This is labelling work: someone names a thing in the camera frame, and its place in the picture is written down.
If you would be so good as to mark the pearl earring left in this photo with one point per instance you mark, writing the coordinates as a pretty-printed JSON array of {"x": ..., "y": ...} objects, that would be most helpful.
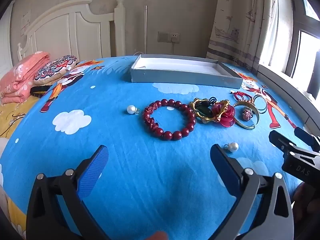
[{"x": 130, "y": 109}]

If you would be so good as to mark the yellow printed bedsheet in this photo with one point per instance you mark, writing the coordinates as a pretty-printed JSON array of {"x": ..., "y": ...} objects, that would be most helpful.
[{"x": 12, "y": 120}]

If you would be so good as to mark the small red woven ornament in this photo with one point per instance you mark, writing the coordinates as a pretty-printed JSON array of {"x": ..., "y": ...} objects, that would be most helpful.
[{"x": 246, "y": 113}]

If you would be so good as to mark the grey cardboard box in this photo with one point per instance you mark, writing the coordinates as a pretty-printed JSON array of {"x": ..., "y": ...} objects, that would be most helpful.
[{"x": 175, "y": 76}]

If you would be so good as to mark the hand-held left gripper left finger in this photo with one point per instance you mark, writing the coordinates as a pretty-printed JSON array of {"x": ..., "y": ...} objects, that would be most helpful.
[{"x": 95, "y": 170}]

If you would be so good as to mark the red mesh rose flower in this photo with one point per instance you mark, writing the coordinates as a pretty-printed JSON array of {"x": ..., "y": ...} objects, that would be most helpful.
[{"x": 226, "y": 115}]

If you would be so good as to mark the pale wall sticker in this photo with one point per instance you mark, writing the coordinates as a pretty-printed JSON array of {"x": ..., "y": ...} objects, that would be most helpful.
[{"x": 26, "y": 22}]

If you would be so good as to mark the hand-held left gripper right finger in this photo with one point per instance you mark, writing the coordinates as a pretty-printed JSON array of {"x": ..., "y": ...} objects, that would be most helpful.
[{"x": 225, "y": 167}]

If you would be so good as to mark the person's left hand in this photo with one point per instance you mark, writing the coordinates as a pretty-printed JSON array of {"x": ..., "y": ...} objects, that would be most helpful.
[{"x": 156, "y": 236}]

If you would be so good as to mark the white charger plug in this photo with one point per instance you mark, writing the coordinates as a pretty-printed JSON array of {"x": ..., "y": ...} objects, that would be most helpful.
[{"x": 175, "y": 39}]

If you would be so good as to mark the white wooden headboard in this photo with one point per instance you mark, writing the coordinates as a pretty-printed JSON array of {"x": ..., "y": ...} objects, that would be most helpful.
[{"x": 82, "y": 30}]

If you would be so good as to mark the round patterned cushion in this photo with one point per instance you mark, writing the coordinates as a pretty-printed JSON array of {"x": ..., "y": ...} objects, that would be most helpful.
[{"x": 52, "y": 68}]

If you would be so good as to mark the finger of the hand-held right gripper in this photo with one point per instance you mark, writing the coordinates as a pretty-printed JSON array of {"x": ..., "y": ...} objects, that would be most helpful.
[
  {"x": 280, "y": 141},
  {"x": 306, "y": 137}
]

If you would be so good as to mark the pink folded blanket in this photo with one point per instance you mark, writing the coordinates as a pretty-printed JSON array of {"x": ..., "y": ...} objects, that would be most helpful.
[{"x": 17, "y": 80}]

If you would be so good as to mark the blue cartoon printed bedsheet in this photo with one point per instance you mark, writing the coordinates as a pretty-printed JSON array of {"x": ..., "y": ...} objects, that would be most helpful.
[{"x": 125, "y": 155}]

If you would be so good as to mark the white pearl pendant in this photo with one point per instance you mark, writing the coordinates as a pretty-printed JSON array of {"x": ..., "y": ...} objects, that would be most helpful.
[{"x": 234, "y": 146}]

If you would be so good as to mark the window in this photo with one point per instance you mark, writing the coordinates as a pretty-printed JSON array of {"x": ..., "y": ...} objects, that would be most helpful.
[{"x": 291, "y": 55}]

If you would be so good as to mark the person's right hand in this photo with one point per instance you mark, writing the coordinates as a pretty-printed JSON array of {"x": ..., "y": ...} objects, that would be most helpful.
[{"x": 308, "y": 202}]

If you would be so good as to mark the grey wall socket plate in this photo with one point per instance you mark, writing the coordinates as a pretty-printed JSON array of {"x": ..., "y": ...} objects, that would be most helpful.
[{"x": 163, "y": 37}]

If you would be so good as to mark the ship printed curtain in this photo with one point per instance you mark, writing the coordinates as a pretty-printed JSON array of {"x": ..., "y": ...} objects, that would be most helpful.
[{"x": 237, "y": 30}]

